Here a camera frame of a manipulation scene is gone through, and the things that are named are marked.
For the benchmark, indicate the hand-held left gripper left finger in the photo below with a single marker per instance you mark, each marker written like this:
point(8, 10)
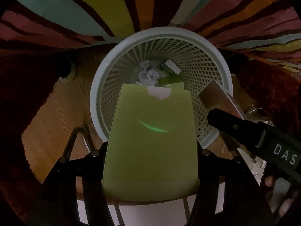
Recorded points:
point(94, 162)

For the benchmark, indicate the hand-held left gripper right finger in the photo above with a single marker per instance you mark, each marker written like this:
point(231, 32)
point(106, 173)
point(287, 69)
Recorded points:
point(207, 162)

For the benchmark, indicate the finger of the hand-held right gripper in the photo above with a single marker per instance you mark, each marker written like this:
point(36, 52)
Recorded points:
point(225, 120)

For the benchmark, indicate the cardboard piece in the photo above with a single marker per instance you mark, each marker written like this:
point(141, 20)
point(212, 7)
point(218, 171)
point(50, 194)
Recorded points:
point(216, 96)

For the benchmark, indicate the large green cardboard box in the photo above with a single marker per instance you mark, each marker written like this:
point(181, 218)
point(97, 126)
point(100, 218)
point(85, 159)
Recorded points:
point(150, 146)

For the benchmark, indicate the small green cardboard box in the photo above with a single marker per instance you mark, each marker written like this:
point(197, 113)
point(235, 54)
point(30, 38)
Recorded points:
point(169, 82)

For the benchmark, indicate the white mesh plastic wastebasket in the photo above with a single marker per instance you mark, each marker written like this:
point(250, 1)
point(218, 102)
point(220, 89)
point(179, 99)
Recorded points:
point(207, 51)

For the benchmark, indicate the white and green box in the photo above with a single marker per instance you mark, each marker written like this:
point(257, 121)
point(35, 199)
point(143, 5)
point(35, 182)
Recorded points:
point(172, 66)

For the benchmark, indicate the small white paper ball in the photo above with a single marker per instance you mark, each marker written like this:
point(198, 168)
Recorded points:
point(148, 77)

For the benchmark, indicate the person's right hand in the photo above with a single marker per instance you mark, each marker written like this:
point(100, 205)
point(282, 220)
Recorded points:
point(269, 181)

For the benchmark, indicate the red shaggy rug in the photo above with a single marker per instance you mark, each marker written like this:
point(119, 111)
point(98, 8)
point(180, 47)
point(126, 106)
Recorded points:
point(270, 87)
point(23, 98)

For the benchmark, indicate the striped multicolour bedspread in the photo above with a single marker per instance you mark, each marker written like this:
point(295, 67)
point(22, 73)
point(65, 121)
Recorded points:
point(94, 4)

